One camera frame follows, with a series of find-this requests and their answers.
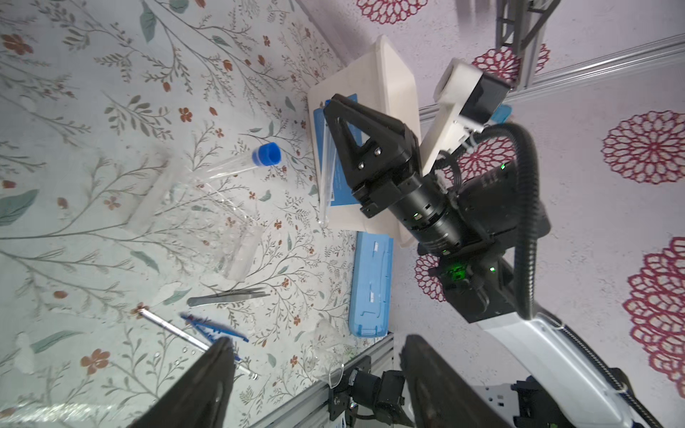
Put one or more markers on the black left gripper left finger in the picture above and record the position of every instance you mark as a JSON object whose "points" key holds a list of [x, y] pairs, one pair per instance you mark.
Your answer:
{"points": [[200, 397]]}

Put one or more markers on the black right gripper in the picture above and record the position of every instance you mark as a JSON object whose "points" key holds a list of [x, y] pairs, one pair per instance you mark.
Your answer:
{"points": [[379, 157]]}

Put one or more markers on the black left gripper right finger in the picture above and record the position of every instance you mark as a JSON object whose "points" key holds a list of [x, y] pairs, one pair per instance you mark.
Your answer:
{"points": [[440, 397]]}

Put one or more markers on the clear plastic test tube rack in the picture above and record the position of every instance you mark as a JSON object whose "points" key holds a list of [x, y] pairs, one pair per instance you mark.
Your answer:
{"points": [[196, 223]]}

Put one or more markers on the thin blue capped test tube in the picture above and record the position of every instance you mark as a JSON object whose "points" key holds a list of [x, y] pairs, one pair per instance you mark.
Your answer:
{"points": [[327, 165]]}

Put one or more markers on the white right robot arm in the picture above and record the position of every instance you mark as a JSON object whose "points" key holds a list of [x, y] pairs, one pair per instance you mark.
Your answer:
{"points": [[484, 233]]}

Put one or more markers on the metal tweezers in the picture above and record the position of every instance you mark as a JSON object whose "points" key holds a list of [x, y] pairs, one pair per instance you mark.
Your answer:
{"points": [[233, 296]]}

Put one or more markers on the clear glass flask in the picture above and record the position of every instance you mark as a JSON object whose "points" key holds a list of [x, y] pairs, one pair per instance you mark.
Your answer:
{"points": [[328, 348]]}

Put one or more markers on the blue plastic bin lid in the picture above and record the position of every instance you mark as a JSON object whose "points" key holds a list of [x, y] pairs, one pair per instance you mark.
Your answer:
{"points": [[369, 312]]}

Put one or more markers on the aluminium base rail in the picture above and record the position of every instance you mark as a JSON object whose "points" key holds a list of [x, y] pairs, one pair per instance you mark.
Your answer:
{"points": [[310, 408]]}

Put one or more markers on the dark grey wall shelf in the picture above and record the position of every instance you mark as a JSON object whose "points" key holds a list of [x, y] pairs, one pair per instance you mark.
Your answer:
{"points": [[520, 26]]}

